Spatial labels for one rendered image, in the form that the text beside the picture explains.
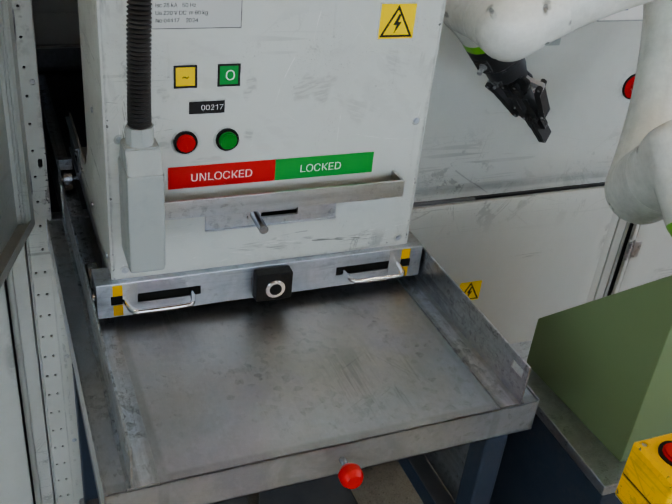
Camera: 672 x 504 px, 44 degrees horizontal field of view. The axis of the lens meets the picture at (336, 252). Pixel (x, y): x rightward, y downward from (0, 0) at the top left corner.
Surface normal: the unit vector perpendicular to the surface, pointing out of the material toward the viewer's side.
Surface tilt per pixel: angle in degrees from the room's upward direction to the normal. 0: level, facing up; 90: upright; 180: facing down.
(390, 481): 0
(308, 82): 90
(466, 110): 90
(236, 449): 0
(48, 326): 90
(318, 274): 90
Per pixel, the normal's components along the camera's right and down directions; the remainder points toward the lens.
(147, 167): 0.37, 0.03
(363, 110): 0.36, 0.51
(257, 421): 0.10, -0.85
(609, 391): -0.91, 0.14
